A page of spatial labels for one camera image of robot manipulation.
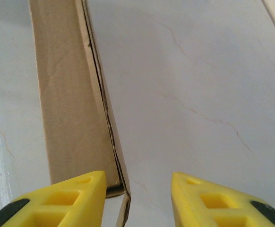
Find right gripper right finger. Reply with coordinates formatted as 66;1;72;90
171;172;275;227

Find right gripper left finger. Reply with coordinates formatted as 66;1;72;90
0;170;107;227

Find brown cardboard paper box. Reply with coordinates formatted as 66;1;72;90
28;0;132;227

